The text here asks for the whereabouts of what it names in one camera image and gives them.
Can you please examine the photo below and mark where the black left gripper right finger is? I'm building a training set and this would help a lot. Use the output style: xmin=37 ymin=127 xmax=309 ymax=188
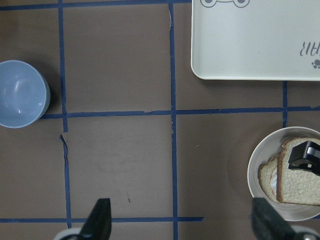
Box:
xmin=251 ymin=197 xmax=300 ymax=240

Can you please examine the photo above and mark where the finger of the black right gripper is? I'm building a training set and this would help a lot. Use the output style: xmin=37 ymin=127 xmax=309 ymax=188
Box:
xmin=288 ymin=140 xmax=320 ymax=173

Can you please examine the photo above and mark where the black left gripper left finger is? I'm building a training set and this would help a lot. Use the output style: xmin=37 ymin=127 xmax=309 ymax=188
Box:
xmin=78 ymin=198 xmax=111 ymax=240

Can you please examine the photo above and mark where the bread slice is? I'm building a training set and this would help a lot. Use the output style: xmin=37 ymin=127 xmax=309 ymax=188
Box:
xmin=258 ymin=155 xmax=278 ymax=203
xmin=276 ymin=137 xmax=320 ymax=206

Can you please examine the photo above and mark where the white round plate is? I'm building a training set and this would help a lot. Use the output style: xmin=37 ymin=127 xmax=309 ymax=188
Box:
xmin=247 ymin=126 xmax=320 ymax=222

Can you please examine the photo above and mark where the bread slice on plate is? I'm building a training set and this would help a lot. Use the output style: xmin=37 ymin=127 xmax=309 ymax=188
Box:
xmin=258 ymin=155 xmax=278 ymax=203

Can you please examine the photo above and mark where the fake fried egg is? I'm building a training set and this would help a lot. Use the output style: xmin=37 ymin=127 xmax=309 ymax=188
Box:
xmin=270 ymin=167 xmax=277 ymax=196

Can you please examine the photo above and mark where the brown paper table cover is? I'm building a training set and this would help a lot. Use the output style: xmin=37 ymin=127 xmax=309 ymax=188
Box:
xmin=0 ymin=0 xmax=320 ymax=240

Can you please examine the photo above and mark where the cream bear tray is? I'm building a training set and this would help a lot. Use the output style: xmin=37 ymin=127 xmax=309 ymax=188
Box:
xmin=190 ymin=0 xmax=320 ymax=81

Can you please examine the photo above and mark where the blue bowl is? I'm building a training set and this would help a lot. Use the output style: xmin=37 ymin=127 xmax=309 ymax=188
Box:
xmin=0 ymin=60 xmax=51 ymax=129

